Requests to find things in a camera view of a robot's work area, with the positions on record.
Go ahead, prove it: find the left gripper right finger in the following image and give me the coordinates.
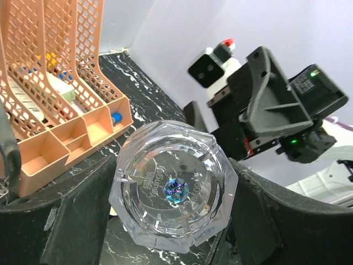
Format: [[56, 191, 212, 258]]
[[208, 160, 352, 264]]

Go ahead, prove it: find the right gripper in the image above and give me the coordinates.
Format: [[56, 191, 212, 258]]
[[183, 46, 348, 163]]

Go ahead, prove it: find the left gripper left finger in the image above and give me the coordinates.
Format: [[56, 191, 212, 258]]
[[1, 156, 116, 264]]

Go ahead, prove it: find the clear faceted glass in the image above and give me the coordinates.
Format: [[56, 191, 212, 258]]
[[109, 120, 238, 253]]

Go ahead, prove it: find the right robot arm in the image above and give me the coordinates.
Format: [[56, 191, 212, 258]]
[[188, 41, 352, 207]]

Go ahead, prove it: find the steel two-tier dish rack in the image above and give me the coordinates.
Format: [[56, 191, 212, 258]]
[[1, 105, 22, 204]]

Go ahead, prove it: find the blue capped small bottle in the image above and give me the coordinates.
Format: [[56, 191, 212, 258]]
[[111, 113, 122, 126]]

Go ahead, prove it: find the peach plastic desk organizer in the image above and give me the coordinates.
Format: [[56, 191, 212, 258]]
[[1, 1, 133, 203]]

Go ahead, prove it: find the white barcode card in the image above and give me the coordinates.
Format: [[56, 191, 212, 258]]
[[8, 77, 45, 121]]

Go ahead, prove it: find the green white medicine box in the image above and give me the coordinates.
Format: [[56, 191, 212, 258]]
[[46, 72, 76, 102]]

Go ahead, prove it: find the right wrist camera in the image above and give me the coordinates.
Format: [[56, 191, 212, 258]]
[[188, 38, 242, 98]]

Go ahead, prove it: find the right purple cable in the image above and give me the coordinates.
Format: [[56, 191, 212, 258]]
[[325, 116, 353, 129]]

